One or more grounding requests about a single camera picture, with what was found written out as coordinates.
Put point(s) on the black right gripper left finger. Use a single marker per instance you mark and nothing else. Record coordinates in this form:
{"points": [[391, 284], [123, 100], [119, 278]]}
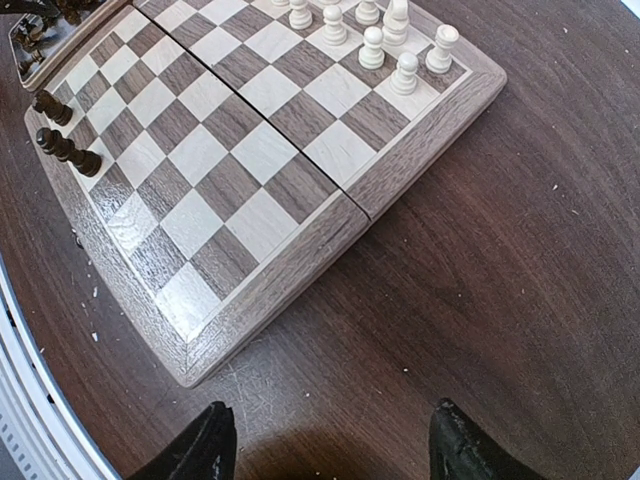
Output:
{"points": [[205, 449]]}

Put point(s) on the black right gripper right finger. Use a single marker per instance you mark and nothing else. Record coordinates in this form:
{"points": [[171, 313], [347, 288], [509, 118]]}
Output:
{"points": [[460, 449]]}

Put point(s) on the wooden chess board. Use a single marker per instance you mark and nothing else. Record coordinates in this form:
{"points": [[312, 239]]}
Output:
{"points": [[241, 157]]}

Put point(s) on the dark chess piece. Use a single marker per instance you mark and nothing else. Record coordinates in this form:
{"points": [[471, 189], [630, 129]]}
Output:
{"points": [[52, 142], [49, 105]]}

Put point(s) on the metal tray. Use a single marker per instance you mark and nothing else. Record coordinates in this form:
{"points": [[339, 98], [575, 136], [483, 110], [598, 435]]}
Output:
{"points": [[34, 79]]}

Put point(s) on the white chess pawn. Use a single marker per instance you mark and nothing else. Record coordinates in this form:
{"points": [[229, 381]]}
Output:
{"points": [[403, 80], [333, 32], [300, 16], [371, 55]]}

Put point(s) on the white chess rook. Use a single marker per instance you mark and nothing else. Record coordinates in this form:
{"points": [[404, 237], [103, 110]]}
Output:
{"points": [[439, 59]]}

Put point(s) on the white chess knight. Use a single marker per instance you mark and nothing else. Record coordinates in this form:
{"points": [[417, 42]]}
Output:
{"points": [[396, 23]]}

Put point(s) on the pile of dark chess pieces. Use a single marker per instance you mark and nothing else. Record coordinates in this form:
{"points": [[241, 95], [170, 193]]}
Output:
{"points": [[35, 37]]}

